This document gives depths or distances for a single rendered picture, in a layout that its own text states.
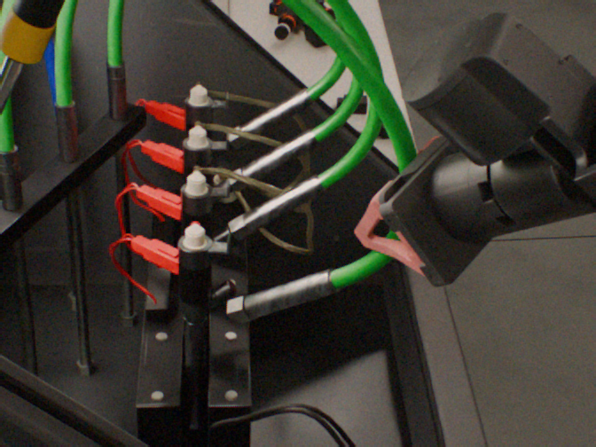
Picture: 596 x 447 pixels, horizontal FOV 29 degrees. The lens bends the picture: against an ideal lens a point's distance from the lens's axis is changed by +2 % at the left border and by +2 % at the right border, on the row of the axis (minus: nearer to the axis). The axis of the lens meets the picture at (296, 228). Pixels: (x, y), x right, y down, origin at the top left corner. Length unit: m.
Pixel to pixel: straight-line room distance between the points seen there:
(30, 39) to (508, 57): 0.25
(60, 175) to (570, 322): 1.83
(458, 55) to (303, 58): 0.95
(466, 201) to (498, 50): 0.12
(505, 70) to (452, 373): 0.55
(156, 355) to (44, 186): 0.18
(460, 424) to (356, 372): 0.24
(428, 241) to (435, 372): 0.41
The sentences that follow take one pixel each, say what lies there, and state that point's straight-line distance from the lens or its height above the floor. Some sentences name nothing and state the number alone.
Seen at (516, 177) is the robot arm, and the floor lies 1.34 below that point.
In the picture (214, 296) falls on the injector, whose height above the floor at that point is 1.07.
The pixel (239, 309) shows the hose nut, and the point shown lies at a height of 1.13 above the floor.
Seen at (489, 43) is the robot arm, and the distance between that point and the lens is 0.61.
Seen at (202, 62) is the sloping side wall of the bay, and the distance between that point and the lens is 1.21.
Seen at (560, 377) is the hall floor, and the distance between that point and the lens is 2.58.
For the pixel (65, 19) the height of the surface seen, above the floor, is 1.24.
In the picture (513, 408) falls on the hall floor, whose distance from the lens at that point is 2.48.
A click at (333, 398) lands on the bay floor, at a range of 1.23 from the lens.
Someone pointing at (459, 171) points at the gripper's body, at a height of 1.32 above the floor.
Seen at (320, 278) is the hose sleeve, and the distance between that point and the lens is 0.82.
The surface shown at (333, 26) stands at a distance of 0.72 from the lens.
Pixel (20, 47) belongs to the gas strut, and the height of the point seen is 1.46.
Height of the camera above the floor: 1.68
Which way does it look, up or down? 35 degrees down
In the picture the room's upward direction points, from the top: 3 degrees clockwise
